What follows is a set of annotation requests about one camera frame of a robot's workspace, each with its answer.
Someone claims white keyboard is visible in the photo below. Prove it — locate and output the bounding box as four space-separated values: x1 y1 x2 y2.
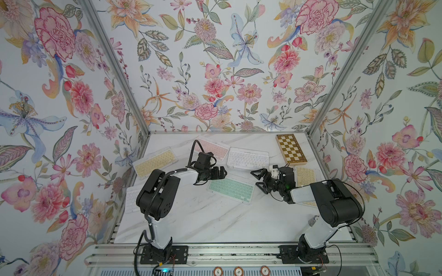
124 186 141 214
227 147 269 170

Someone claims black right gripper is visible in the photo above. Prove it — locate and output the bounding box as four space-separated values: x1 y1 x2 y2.
251 169 285 193

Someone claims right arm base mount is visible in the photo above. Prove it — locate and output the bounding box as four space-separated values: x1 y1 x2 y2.
276 234 329 265

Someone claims aluminium frame post left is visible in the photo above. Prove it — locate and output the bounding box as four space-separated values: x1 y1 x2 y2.
79 0 150 138

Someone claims yellow keyboard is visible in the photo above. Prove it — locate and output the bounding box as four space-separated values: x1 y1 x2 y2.
132 147 178 179
295 166 319 187

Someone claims pink keyboard back left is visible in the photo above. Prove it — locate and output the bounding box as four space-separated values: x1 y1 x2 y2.
197 136 230 162

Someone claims aluminium front rail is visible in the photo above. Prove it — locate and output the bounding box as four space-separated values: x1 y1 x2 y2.
85 243 379 267

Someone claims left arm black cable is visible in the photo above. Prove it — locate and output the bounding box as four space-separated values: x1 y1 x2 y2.
187 139 206 168

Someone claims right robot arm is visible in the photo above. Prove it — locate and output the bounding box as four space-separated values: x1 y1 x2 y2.
250 165 364 251

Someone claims aluminium frame post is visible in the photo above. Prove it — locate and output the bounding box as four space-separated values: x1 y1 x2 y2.
79 0 150 138
306 0 390 138

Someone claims wooden chessboard box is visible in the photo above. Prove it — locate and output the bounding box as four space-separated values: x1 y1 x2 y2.
276 134 307 167

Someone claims yellow keyboard far left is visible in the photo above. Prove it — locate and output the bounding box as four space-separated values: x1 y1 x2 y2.
132 147 178 179

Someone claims aluminium frame post right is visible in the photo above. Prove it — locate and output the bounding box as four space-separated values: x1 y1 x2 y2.
306 0 390 138

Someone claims mint green keyboard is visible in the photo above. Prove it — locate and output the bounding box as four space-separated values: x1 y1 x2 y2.
207 176 255 205

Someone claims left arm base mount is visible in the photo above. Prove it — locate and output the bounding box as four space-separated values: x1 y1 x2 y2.
138 240 189 265

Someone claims yellow keyboard right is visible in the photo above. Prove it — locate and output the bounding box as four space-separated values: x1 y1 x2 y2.
295 166 319 187

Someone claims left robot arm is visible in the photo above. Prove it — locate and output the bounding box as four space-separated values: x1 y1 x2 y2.
136 152 227 250

